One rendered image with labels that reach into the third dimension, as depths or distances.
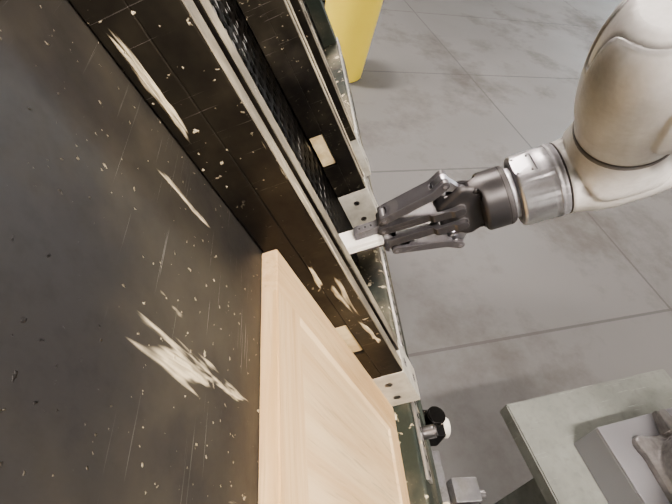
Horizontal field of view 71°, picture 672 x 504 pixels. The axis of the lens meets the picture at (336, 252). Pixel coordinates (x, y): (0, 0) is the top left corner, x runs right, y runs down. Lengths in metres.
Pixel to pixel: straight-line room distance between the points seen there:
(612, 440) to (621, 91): 0.84
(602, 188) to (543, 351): 1.84
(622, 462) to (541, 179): 0.72
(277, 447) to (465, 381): 1.75
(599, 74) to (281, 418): 0.40
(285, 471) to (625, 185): 0.45
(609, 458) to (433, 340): 1.14
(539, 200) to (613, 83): 0.17
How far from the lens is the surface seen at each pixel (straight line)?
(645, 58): 0.46
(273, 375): 0.44
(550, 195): 0.60
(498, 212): 0.60
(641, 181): 0.61
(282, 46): 0.89
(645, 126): 0.50
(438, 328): 2.22
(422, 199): 0.59
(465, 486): 1.07
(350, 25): 3.50
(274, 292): 0.49
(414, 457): 0.89
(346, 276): 0.58
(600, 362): 2.55
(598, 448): 1.20
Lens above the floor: 1.70
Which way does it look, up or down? 47 degrees down
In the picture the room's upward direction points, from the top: 16 degrees clockwise
